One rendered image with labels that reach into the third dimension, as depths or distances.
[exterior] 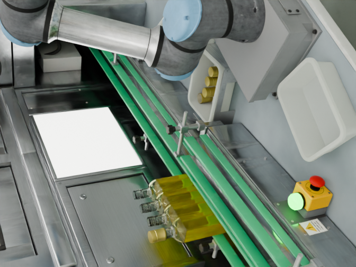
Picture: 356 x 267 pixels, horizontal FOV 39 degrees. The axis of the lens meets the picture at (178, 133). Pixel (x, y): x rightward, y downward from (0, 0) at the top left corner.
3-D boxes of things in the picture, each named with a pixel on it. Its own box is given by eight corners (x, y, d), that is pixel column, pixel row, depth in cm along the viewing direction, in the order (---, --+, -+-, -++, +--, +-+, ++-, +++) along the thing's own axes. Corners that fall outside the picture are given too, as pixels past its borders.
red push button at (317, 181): (303, 185, 132) (306, 175, 130) (315, 183, 134) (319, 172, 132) (312, 195, 129) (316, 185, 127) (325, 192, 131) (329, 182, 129)
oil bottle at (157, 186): (204, 181, 167) (144, 193, 158) (207, 168, 164) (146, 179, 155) (212, 193, 163) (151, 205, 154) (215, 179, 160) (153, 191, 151)
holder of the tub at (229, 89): (206, 110, 187) (187, 113, 184) (220, 42, 172) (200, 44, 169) (229, 137, 175) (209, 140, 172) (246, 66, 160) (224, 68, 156)
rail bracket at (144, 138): (162, 143, 196) (130, 148, 190) (165, 128, 192) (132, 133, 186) (167, 149, 193) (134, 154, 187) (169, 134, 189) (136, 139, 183)
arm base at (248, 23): (245, -27, 135) (212, -27, 131) (272, 7, 127) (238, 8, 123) (228, 20, 146) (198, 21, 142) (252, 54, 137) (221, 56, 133)
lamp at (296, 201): (292, 201, 134) (283, 203, 133) (297, 188, 132) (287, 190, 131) (302, 212, 131) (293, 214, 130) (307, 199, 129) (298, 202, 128)
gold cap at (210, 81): (216, 73, 173) (205, 74, 171) (221, 78, 170) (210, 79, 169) (214, 82, 175) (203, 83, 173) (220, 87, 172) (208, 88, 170)
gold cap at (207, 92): (214, 84, 176) (202, 85, 174) (219, 89, 173) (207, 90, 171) (212, 93, 178) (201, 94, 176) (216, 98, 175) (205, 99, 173)
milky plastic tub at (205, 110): (207, 98, 184) (186, 101, 181) (219, 42, 172) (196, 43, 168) (231, 125, 172) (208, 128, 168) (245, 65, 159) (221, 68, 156)
